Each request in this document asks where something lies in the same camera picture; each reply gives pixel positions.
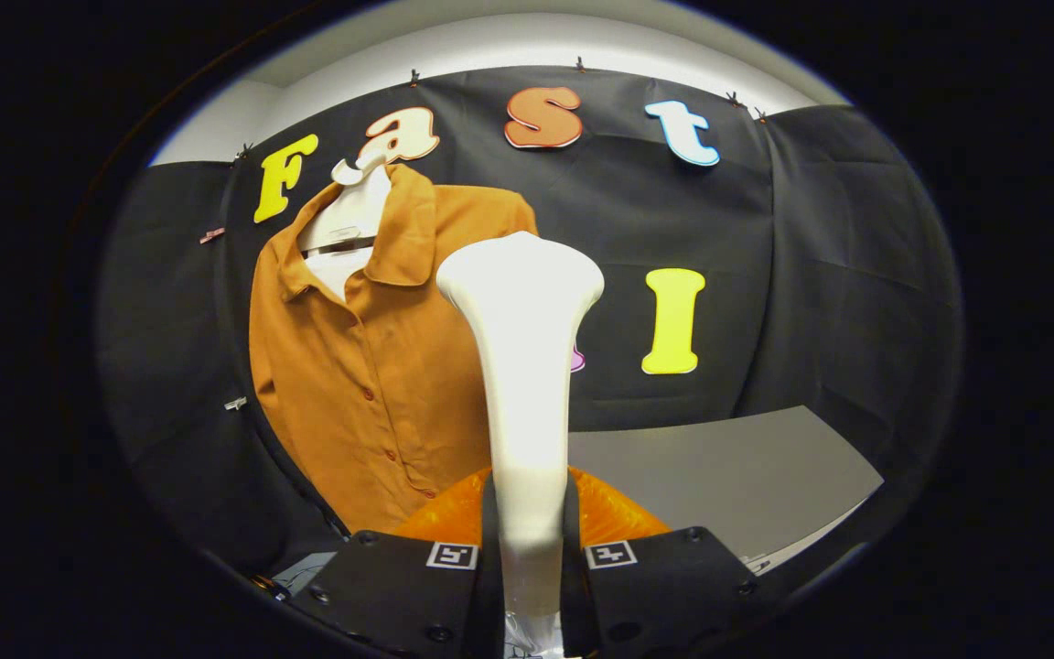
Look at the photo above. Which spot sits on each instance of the row of black cloth clips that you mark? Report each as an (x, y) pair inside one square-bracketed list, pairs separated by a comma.
[(414, 77)]

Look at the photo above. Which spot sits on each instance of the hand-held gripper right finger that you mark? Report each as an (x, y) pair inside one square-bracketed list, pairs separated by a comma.
[(664, 595)]

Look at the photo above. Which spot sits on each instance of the grey cabinet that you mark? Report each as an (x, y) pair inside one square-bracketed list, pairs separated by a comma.
[(728, 476)]

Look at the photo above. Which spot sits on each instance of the white clothes hanger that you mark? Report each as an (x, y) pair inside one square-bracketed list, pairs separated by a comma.
[(349, 206)]

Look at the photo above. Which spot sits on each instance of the white garment steamer head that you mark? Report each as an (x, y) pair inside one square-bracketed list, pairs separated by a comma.
[(527, 366)]

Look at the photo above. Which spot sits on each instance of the small red clip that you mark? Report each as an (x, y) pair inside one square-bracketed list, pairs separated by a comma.
[(211, 235)]

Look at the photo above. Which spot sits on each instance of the black backdrop cloth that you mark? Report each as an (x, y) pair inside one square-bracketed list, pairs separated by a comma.
[(811, 275)]

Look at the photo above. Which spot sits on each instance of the brown button shirt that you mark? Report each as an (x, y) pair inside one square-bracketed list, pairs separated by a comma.
[(371, 394)]

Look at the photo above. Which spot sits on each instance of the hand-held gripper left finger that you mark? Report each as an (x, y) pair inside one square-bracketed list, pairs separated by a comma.
[(399, 595)]

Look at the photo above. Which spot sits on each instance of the small silver clip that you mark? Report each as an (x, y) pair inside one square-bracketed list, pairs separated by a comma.
[(235, 403)]

